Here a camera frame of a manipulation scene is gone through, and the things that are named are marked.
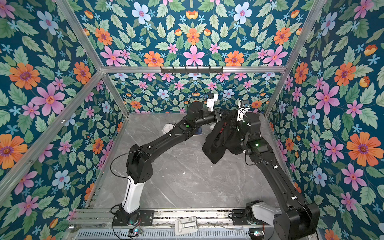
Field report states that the black cloth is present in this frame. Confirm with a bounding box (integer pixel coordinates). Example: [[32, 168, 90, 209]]
[[202, 117, 243, 165]]

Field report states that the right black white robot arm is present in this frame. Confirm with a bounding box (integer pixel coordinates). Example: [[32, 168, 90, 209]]
[[231, 110, 320, 240]]

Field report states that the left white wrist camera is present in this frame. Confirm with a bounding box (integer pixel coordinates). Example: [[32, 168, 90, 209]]
[[207, 93, 219, 112]]

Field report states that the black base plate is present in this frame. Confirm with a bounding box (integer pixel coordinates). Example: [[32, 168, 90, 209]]
[[112, 210, 155, 227], [228, 209, 257, 226]]

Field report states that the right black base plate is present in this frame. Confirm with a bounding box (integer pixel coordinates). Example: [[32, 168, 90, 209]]
[[228, 209, 257, 226]]

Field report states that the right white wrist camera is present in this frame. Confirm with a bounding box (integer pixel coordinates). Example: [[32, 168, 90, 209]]
[[237, 100, 250, 121]]

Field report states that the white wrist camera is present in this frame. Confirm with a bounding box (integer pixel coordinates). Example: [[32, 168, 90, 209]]
[[207, 93, 219, 112], [237, 100, 250, 121]]

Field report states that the dark blue book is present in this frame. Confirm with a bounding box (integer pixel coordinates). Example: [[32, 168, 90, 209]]
[[194, 127, 203, 136]]

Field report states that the white square container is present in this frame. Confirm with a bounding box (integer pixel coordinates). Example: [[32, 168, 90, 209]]
[[162, 124, 174, 135]]

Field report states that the white plastic bracket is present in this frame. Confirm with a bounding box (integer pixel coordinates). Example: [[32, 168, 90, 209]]
[[175, 216, 199, 236]]

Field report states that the black hook rail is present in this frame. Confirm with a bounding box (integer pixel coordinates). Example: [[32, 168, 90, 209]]
[[160, 66, 224, 74]]

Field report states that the small green circuit board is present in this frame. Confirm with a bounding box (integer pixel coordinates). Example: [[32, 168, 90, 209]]
[[129, 228, 144, 236]]

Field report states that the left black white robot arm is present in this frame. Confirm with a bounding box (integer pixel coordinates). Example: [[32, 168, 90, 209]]
[[115, 102, 229, 225]]

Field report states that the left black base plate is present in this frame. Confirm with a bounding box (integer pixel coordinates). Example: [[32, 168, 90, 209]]
[[112, 210, 155, 227]]

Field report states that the white ventilation grille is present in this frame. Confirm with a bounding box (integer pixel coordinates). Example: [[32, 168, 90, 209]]
[[76, 229, 251, 240]]

